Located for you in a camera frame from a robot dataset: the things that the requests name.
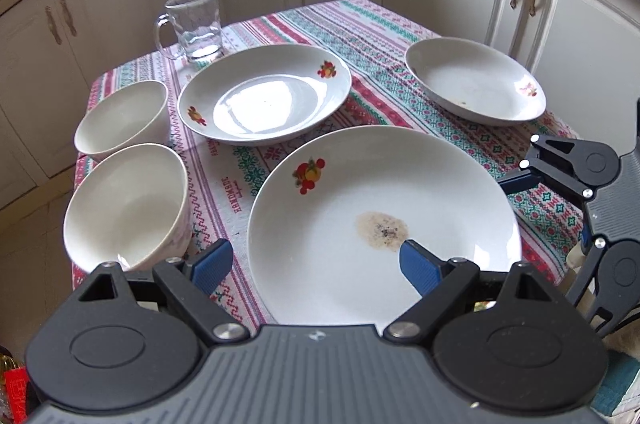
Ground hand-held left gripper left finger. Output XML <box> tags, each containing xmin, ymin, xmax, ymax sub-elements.
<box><xmin>72</xmin><ymin>238</ymin><xmax>251</xmax><ymax>346</ymax></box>

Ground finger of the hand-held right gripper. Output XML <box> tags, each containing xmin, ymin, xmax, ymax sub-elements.
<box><xmin>496</xmin><ymin>134</ymin><xmax>596</xmax><ymax>201</ymax></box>
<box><xmin>566</xmin><ymin>235</ymin><xmax>629</xmax><ymax>338</ymax></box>

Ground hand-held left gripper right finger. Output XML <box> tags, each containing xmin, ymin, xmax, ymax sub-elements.
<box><xmin>382</xmin><ymin>239</ymin><xmax>571</xmax><ymax>346</ymax></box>

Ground large stained white plate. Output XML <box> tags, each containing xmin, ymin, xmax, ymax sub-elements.
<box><xmin>246</xmin><ymin>125</ymin><xmax>523</xmax><ymax>335</ymax></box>

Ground white bowl pink flowers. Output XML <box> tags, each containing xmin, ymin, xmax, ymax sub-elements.
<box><xmin>63</xmin><ymin>143</ymin><xmax>193</xmax><ymax>273</ymax></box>

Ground white plate faded print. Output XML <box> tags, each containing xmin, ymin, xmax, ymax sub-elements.
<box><xmin>404</xmin><ymin>36</ymin><xmax>547</xmax><ymax>126</ymax></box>

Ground white plate two fruit prints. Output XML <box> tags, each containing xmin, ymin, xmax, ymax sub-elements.
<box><xmin>177</xmin><ymin>43</ymin><xmax>352</xmax><ymax>147</ymax></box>

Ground plain white bowl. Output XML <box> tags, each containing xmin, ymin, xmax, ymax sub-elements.
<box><xmin>74</xmin><ymin>80</ymin><xmax>171</xmax><ymax>162</ymax></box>

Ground teal cloth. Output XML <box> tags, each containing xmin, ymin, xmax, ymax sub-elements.
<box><xmin>590</xmin><ymin>351</ymin><xmax>640</xmax><ymax>424</ymax></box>

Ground striped patterned tablecloth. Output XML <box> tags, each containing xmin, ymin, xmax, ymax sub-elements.
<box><xmin>71</xmin><ymin>0</ymin><xmax>586</xmax><ymax>330</ymax></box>

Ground red packet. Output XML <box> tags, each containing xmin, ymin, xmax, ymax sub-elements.
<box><xmin>2</xmin><ymin>366</ymin><xmax>31</xmax><ymax>424</ymax></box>

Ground clear glass mug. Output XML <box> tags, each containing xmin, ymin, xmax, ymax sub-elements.
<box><xmin>153</xmin><ymin>0</ymin><xmax>224</xmax><ymax>64</ymax></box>

